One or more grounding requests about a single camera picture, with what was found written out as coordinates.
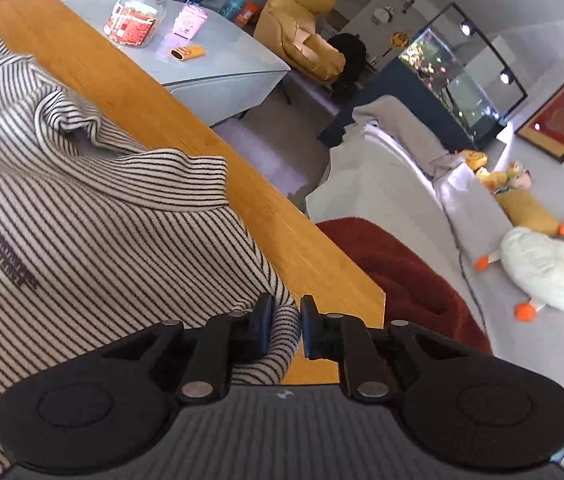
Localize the white coffee table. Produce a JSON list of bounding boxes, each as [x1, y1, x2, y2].
[[62, 0, 289, 126]]

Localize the fish tank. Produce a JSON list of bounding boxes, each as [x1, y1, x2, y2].
[[399, 2, 528, 148]]

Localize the grey striped garment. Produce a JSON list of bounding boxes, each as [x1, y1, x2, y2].
[[0, 37, 300, 472]]

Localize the mustard cushion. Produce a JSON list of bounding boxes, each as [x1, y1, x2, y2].
[[494, 188, 559, 237]]

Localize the white goose plush toy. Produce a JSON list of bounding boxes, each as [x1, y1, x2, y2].
[[475, 223, 564, 322]]

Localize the yellow leather armchair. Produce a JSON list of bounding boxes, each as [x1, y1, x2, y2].
[[254, 0, 346, 84]]

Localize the blue water bottle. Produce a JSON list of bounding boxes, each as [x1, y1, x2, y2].
[[219, 0, 246, 21]]

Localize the pink small box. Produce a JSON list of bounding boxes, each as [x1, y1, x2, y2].
[[172, 4, 208, 40]]

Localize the glass jar red label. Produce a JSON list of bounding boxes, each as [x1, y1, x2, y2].
[[103, 0, 168, 47]]

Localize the small plush toys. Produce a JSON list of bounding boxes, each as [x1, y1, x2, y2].
[[456, 150, 532, 194]]

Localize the grey sofa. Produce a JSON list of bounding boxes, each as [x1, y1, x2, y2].
[[304, 121, 564, 476]]

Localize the orange small packet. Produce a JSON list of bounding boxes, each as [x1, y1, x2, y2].
[[170, 44, 206, 62]]

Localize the beige blanket on sofa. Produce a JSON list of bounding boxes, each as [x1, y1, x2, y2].
[[352, 96, 466, 180]]

